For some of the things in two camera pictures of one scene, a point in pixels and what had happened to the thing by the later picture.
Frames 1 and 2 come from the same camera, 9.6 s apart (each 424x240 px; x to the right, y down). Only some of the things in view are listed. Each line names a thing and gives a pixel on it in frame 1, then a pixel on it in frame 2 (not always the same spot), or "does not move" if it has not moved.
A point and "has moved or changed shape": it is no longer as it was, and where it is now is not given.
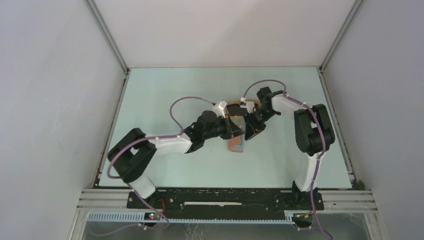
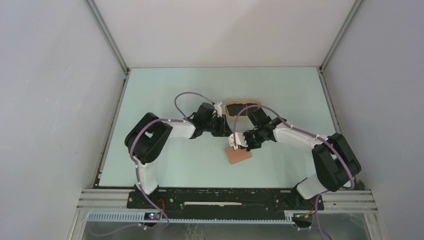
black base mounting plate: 224,204 does not move
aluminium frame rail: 357,201 does not move
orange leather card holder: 233,141 has moved or changed shape
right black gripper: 250,131 to 250,147
